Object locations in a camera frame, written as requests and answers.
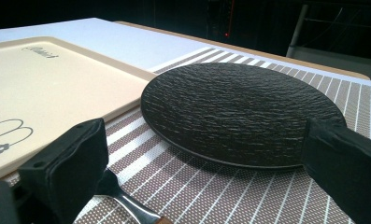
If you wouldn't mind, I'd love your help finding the metal stand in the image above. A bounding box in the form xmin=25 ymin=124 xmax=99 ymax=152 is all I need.
xmin=285 ymin=3 xmax=371 ymax=59

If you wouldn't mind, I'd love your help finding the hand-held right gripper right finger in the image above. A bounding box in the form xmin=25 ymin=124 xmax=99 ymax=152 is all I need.
xmin=300 ymin=118 xmax=371 ymax=224

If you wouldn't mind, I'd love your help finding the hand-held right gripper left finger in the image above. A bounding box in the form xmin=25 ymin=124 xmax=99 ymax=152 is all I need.
xmin=17 ymin=118 xmax=109 ymax=224

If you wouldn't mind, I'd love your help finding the metal utensil with wooden handle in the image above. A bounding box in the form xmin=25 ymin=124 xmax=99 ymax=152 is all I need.
xmin=94 ymin=168 xmax=174 ymax=224

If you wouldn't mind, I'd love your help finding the black textured plate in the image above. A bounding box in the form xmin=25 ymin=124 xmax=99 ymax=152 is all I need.
xmin=140 ymin=62 xmax=347 ymax=170

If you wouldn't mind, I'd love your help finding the striped placemat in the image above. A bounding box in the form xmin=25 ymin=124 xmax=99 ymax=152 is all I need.
xmin=5 ymin=47 xmax=371 ymax=224

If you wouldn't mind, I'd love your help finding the beige tray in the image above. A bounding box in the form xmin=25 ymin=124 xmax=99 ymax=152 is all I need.
xmin=0 ymin=35 xmax=158 ymax=183

